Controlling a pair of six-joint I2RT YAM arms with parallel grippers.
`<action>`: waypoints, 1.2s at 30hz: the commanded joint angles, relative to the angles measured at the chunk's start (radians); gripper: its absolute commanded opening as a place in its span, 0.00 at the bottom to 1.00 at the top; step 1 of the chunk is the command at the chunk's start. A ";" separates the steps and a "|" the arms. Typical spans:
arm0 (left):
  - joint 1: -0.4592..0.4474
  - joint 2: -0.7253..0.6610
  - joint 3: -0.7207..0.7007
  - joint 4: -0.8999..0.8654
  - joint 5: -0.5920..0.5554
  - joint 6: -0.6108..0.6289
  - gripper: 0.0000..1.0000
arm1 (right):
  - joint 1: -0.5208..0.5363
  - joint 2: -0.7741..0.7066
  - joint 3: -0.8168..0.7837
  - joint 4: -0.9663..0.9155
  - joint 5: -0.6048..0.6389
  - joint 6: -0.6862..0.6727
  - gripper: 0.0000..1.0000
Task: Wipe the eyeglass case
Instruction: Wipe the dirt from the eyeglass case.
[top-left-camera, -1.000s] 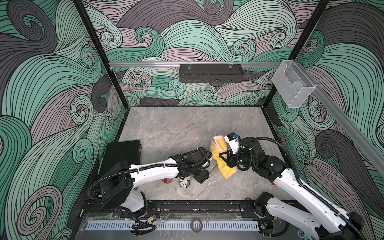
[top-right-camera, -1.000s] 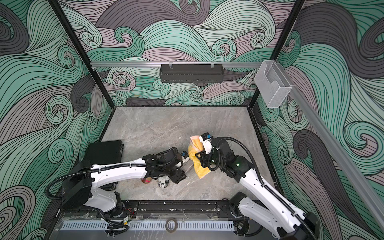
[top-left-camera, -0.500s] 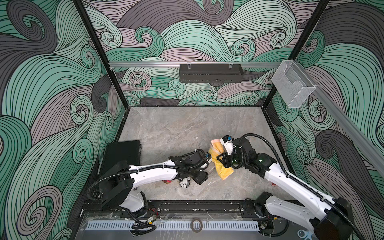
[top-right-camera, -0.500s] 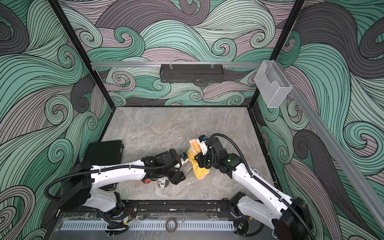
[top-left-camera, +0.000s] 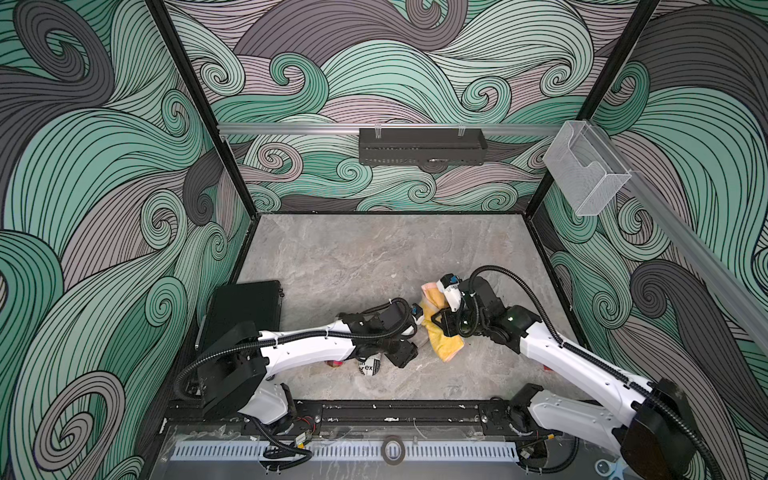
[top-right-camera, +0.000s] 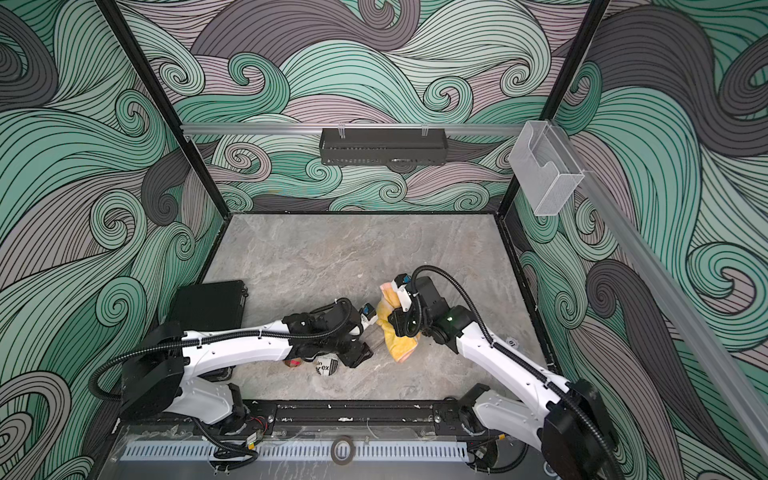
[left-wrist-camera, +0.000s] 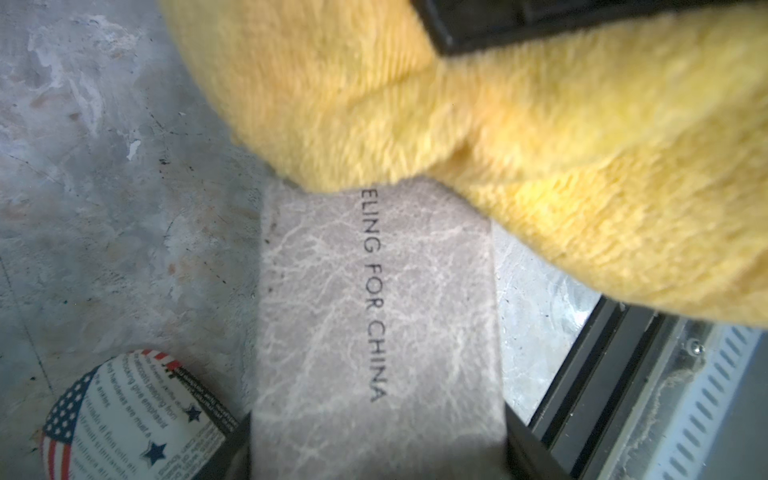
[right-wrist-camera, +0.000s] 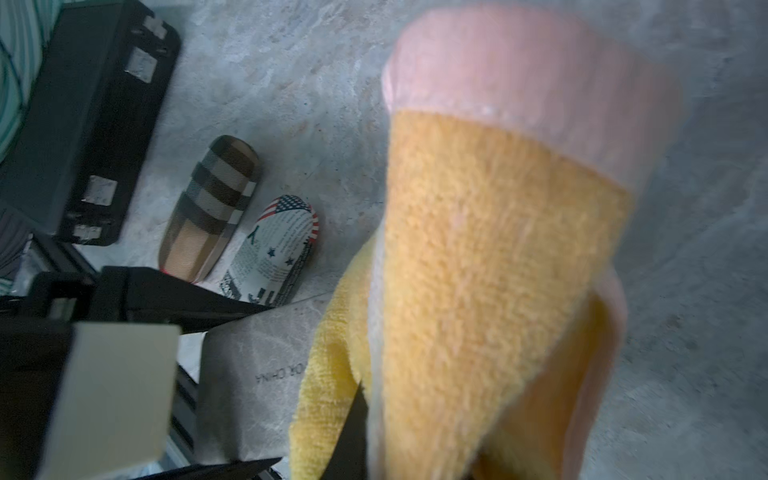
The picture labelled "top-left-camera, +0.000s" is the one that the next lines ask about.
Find yellow pink microfiber cloth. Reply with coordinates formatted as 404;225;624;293
420;282;465;362

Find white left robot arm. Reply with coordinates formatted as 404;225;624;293
193;298;424;425

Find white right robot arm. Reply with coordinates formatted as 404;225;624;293
422;274;699;479

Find black tape roll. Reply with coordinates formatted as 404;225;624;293
380;435;406;466

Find black flat box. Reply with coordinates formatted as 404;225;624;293
196;280;284;354

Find blue scissors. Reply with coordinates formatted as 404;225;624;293
594;458;628;480

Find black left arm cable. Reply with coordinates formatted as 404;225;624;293
173;296;418;402

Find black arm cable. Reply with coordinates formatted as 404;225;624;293
457;265;727;480
173;296;418;402

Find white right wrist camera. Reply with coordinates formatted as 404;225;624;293
437;273;463;312

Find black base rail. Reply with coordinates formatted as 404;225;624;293
158;398;523;438

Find white perforated cable duct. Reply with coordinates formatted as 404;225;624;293
170;440;519;463

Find black wall tray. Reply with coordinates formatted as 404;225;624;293
358;127;489;167

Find clear acrylic wall holder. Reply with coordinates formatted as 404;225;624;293
543;120;632;217

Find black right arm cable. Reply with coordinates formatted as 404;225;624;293
457;265;727;480

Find aluminium rail back wall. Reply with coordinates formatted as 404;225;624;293
218;122;561;137

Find aluminium rail wall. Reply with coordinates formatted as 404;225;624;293
218;122;561;137
588;122;767;352

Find aluminium rail right wall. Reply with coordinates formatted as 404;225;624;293
588;122;767;352

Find black corner frame post right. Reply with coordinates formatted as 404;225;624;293
525;1;658;220

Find black corner frame post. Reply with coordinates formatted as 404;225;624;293
145;0;259;220
525;1;658;220

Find black corner frame post left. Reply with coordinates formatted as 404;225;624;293
145;0;259;220

